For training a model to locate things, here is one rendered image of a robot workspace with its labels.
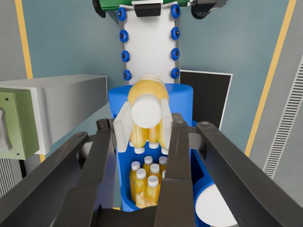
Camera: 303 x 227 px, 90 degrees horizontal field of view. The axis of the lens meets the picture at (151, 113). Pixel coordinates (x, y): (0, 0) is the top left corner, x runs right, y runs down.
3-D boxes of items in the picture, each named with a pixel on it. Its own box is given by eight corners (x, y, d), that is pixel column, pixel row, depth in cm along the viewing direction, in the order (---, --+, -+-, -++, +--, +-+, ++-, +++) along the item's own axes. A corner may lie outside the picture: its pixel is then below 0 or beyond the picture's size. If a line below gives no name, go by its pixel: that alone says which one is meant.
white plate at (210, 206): (245, 175, 68) (244, 173, 69) (187, 193, 72) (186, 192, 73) (259, 218, 75) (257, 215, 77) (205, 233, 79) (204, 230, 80)
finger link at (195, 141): (174, 135, 11) (215, 133, 11) (168, 112, 16) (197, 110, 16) (175, 152, 12) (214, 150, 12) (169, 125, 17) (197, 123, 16)
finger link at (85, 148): (112, 157, 12) (75, 161, 12) (123, 129, 17) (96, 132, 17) (108, 141, 11) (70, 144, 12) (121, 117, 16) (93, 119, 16)
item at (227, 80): (161, 187, 199) (161, 197, 184) (175, 69, 155) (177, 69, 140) (200, 190, 199) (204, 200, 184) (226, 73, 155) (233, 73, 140)
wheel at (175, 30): (176, 40, 62) (181, 39, 61) (170, 40, 59) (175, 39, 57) (176, 27, 60) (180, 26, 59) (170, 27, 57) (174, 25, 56)
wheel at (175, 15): (170, 17, 56) (175, 15, 55) (170, 3, 55) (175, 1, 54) (176, 19, 59) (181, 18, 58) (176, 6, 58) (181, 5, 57)
